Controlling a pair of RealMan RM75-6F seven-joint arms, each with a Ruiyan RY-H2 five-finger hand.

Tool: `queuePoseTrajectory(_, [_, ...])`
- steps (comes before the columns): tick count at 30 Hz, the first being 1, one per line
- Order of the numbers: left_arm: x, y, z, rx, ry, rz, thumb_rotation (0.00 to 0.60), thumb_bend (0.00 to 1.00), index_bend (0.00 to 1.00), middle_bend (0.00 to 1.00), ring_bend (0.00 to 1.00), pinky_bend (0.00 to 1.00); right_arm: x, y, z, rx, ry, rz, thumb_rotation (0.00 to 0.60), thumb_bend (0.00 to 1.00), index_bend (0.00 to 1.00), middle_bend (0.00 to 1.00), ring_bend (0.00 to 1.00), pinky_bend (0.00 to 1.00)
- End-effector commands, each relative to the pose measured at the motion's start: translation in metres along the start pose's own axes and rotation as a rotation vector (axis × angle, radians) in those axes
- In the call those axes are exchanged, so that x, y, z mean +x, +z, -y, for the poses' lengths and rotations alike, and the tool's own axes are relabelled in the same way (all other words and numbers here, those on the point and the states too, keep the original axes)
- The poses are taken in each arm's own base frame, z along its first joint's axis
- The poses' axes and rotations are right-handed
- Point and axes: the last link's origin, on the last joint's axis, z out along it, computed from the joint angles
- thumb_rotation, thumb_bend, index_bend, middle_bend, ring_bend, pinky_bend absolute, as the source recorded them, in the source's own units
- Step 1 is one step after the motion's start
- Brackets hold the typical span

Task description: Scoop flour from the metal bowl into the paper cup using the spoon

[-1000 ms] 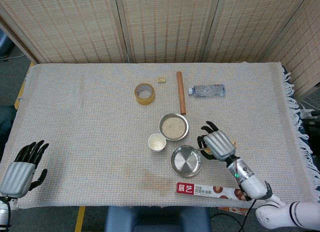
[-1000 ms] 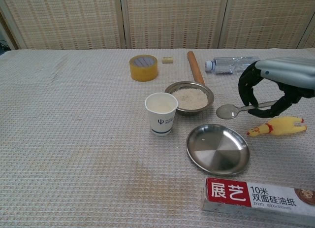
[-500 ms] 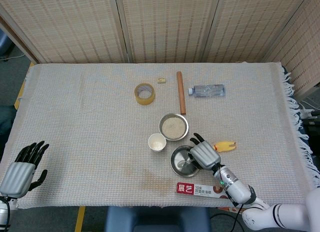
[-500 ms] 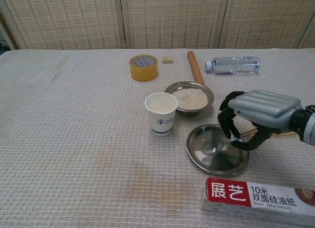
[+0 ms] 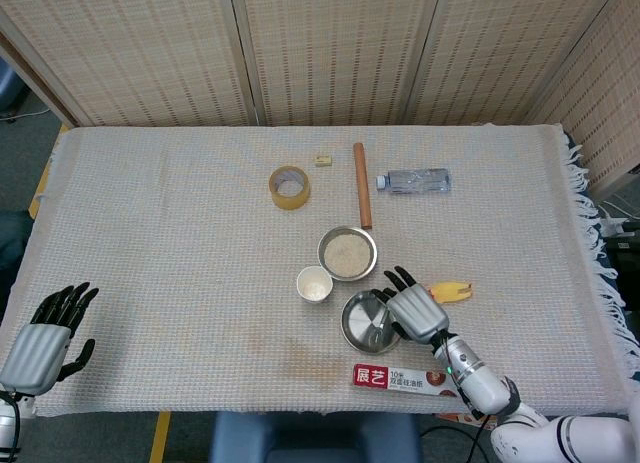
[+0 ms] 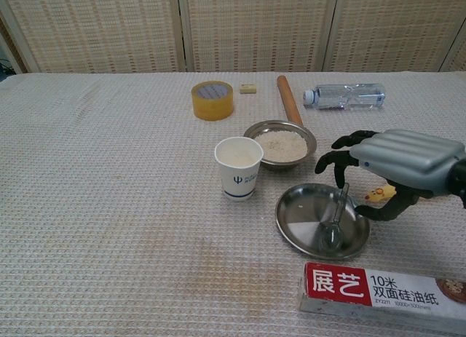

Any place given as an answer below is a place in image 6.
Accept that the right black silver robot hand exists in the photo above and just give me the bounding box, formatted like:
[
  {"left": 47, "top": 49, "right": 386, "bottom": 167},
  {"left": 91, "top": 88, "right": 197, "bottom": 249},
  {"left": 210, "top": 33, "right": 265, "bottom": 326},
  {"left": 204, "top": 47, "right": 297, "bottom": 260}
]
[{"left": 315, "top": 129, "right": 466, "bottom": 223}]

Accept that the yellow rubber chicken toy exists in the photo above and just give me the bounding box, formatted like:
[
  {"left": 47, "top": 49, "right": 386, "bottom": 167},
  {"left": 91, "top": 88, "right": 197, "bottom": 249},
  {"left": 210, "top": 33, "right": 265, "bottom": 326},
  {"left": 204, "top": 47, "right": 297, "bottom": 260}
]
[{"left": 365, "top": 185, "right": 398, "bottom": 205}]

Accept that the metal spoon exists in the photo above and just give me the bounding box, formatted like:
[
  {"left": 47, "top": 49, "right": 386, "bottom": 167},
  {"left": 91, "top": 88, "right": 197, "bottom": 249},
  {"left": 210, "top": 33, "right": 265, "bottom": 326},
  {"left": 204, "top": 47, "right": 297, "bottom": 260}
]
[{"left": 318, "top": 183, "right": 351, "bottom": 251}]

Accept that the steel dish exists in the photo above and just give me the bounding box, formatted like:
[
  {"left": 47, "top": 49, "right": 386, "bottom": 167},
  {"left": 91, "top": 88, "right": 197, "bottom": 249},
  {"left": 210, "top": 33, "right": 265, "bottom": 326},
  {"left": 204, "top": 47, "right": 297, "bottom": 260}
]
[{"left": 275, "top": 183, "right": 371, "bottom": 261}]

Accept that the steel bowl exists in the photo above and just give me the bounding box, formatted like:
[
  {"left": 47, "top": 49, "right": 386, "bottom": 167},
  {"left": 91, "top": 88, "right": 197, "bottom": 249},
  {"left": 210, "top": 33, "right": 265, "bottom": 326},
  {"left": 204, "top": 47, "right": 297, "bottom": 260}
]
[{"left": 242, "top": 119, "right": 317, "bottom": 172}]

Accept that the white paper cup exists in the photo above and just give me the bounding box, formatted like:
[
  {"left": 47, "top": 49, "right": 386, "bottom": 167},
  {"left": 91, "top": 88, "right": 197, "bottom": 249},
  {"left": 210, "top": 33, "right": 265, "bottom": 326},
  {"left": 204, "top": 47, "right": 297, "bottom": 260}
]
[{"left": 214, "top": 137, "right": 264, "bottom": 202}]

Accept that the clear plastic water bottle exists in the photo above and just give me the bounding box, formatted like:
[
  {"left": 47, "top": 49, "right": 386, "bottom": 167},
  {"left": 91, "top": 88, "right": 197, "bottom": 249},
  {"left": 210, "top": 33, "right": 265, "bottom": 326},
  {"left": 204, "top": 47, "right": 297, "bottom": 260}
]
[{"left": 303, "top": 83, "right": 386, "bottom": 111}]

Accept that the woven bamboo screen panel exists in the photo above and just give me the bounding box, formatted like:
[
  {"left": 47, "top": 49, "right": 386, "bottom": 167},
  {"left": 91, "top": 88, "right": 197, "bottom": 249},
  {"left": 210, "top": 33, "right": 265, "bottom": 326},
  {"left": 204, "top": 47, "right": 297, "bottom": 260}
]
[
  {"left": 323, "top": 0, "right": 466, "bottom": 73},
  {"left": 178, "top": 0, "right": 341, "bottom": 74},
  {"left": 438, "top": 23, "right": 466, "bottom": 73},
  {"left": 0, "top": 0, "right": 189, "bottom": 74}
]

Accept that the wooden rolling pin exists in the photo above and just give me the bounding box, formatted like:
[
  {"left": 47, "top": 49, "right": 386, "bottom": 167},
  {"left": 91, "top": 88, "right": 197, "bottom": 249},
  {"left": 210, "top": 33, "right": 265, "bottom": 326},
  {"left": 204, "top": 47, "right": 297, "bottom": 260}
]
[{"left": 276, "top": 75, "right": 304, "bottom": 127}]

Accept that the red white baking paper box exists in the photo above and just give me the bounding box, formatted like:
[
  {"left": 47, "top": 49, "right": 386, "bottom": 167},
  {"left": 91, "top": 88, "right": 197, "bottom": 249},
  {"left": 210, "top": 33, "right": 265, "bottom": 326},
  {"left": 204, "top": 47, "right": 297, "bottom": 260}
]
[{"left": 298, "top": 261, "right": 466, "bottom": 336}]

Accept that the yellow packing tape roll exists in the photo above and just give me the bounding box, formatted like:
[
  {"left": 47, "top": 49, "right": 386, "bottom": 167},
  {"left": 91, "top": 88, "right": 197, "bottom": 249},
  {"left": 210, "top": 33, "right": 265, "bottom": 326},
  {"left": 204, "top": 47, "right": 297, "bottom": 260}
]
[{"left": 191, "top": 80, "right": 234, "bottom": 121}]

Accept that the white woven fringed tablecloth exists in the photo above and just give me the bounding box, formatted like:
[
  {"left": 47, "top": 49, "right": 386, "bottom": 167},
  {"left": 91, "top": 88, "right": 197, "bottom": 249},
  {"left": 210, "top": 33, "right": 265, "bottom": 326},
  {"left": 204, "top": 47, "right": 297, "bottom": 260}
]
[{"left": 0, "top": 71, "right": 466, "bottom": 337}]

